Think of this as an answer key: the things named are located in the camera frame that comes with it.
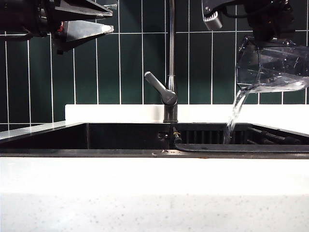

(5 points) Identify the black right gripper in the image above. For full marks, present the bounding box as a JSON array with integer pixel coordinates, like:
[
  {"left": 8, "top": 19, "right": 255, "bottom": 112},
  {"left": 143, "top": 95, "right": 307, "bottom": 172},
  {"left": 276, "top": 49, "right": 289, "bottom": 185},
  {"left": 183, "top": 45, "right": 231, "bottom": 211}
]
[{"left": 243, "top": 0, "right": 296, "bottom": 42}]

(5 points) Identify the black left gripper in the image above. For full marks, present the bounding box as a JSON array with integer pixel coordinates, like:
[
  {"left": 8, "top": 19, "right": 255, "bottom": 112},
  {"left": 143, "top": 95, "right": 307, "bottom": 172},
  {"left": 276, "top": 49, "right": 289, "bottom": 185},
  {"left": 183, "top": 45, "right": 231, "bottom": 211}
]
[{"left": 0, "top": 0, "right": 115, "bottom": 56}]

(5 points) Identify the clear plastic mug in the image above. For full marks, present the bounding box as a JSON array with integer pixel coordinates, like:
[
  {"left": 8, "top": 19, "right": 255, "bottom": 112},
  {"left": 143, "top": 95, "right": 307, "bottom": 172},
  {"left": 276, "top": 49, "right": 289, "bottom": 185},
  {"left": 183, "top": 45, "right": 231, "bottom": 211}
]
[{"left": 236, "top": 35, "right": 309, "bottom": 94}]

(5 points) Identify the grey faucet lever handle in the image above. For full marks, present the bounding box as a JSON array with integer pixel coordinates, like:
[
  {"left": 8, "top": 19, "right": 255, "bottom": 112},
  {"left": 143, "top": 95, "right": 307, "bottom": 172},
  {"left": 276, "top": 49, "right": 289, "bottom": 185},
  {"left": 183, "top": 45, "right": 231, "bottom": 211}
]
[{"left": 144, "top": 71, "right": 178, "bottom": 106}]

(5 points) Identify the clear water stream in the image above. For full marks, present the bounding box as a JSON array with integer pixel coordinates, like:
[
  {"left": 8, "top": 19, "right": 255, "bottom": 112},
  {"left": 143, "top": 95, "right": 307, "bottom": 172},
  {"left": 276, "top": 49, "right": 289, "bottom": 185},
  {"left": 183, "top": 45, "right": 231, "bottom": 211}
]
[{"left": 223, "top": 90, "right": 250, "bottom": 145}]

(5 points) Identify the black kitchen sink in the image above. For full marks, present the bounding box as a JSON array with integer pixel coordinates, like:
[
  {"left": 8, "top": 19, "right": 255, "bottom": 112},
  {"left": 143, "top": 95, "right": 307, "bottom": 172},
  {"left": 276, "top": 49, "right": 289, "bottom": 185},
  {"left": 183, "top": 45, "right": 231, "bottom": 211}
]
[{"left": 0, "top": 122, "right": 309, "bottom": 160}]

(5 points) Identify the dark metal kitchen faucet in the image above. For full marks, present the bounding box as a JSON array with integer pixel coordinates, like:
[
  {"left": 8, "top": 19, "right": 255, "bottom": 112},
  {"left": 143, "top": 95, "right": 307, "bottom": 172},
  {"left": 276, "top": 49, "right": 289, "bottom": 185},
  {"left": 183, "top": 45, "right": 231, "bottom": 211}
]
[{"left": 163, "top": 0, "right": 179, "bottom": 123}]

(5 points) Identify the black sink drain rack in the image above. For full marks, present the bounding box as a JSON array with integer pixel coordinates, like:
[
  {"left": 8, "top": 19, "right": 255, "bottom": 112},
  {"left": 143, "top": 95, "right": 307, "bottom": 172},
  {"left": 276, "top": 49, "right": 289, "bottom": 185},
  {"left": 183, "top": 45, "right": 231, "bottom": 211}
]
[{"left": 174, "top": 124, "right": 309, "bottom": 153}]

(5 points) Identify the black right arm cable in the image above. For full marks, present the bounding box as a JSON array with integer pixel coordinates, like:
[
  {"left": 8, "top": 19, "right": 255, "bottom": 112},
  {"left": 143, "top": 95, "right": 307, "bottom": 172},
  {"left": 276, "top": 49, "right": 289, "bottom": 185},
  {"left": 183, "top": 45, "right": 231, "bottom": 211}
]
[{"left": 221, "top": 2, "right": 253, "bottom": 19}]

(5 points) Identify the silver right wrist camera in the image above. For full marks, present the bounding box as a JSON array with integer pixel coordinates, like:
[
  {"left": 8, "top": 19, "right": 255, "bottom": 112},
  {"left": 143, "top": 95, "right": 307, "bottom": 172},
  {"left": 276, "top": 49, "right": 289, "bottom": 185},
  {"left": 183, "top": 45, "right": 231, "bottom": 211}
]
[{"left": 201, "top": 0, "right": 224, "bottom": 31}]

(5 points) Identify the black hose nozzle yellow band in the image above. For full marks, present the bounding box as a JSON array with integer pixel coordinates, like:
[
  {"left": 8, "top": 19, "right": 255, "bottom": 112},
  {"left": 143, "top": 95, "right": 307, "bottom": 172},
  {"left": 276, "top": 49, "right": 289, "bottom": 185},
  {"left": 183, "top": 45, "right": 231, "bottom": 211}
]
[{"left": 171, "top": 127, "right": 182, "bottom": 144}]

